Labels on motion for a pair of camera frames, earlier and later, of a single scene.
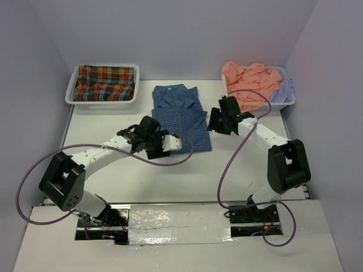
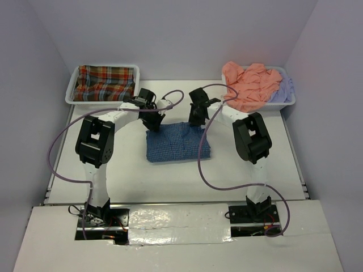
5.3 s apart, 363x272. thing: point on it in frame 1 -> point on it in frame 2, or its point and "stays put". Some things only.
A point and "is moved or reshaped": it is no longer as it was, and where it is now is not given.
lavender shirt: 285,93 stays put
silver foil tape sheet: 179,224 stays put
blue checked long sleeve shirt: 177,108 is moved or reshaped
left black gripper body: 153,146 -> 152,111
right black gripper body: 219,124 -> 195,118
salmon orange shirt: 255,76 stays put
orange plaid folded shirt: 97,83 stays put
